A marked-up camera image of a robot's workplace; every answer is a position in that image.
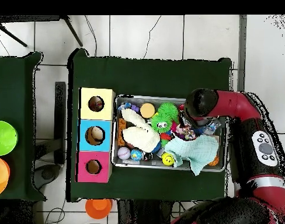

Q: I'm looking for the cream yellow waffle cloth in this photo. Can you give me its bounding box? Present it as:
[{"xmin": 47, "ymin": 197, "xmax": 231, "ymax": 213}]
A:
[{"xmin": 120, "ymin": 108, "xmax": 161, "ymax": 153}]

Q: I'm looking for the wooden box with three holes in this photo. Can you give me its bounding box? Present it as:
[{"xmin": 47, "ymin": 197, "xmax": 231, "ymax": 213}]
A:
[{"xmin": 75, "ymin": 87, "xmax": 116, "ymax": 183}]

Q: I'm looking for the tan toy burger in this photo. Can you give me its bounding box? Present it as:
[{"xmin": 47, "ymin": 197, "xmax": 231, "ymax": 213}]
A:
[{"xmin": 139, "ymin": 102, "xmax": 156, "ymax": 119}]

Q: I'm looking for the green spiky ball with eyes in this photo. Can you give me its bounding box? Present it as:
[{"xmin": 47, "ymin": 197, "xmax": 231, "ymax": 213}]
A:
[{"xmin": 150, "ymin": 114, "xmax": 174, "ymax": 134}]

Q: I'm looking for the orange plastic building block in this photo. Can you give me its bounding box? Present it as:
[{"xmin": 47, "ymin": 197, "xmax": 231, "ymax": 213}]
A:
[{"xmin": 117, "ymin": 117, "xmax": 127, "ymax": 146}]

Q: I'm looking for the green spiky rubber ball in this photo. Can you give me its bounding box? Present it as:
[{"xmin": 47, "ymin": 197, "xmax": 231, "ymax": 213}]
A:
[{"xmin": 157, "ymin": 101, "xmax": 180, "ymax": 119}]

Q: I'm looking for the blue globe ball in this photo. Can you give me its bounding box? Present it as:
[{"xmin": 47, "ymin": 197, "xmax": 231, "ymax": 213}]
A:
[{"xmin": 130, "ymin": 148, "xmax": 144, "ymax": 162}]

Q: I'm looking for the white baseball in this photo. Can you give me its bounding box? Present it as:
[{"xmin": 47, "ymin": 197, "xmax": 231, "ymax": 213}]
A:
[{"xmin": 117, "ymin": 146, "xmax": 131, "ymax": 160}]

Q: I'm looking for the yellow smiley ball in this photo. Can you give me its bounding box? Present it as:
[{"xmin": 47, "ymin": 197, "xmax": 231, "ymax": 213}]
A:
[{"xmin": 161, "ymin": 152, "xmax": 175, "ymax": 167}]

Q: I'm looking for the mint green waffle cloth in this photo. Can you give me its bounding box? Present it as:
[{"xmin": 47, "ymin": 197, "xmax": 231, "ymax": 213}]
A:
[{"xmin": 164, "ymin": 134, "xmax": 220, "ymax": 176}]

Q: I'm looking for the small orange basketball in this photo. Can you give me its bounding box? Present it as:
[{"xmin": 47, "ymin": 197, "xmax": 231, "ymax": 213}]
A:
[{"xmin": 207, "ymin": 155, "xmax": 220, "ymax": 167}]

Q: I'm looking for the orange plastic bowl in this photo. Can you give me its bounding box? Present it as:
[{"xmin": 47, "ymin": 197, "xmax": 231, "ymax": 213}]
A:
[
  {"xmin": 85, "ymin": 198, "xmax": 113, "ymax": 220},
  {"xmin": 0, "ymin": 154, "xmax": 11, "ymax": 198}
]

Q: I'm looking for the dark green side tablecloth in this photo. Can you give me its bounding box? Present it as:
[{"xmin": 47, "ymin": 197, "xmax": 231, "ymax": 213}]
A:
[{"xmin": 0, "ymin": 51, "xmax": 46, "ymax": 202}]

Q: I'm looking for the green plastic bowl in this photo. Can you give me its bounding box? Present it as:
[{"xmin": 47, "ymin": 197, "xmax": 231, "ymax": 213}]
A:
[{"xmin": 0, "ymin": 120, "xmax": 19, "ymax": 156}]

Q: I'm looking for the shallow wire mesh bin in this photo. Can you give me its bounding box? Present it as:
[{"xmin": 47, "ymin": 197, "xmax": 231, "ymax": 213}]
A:
[{"xmin": 111, "ymin": 94, "xmax": 230, "ymax": 173}]

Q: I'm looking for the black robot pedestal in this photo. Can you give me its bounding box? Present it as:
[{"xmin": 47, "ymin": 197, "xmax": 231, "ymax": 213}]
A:
[{"xmin": 116, "ymin": 199, "xmax": 180, "ymax": 224}]

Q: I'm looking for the black metal frame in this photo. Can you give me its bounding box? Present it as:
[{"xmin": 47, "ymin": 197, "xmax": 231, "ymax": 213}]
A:
[{"xmin": 0, "ymin": 15, "xmax": 84, "ymax": 47}]

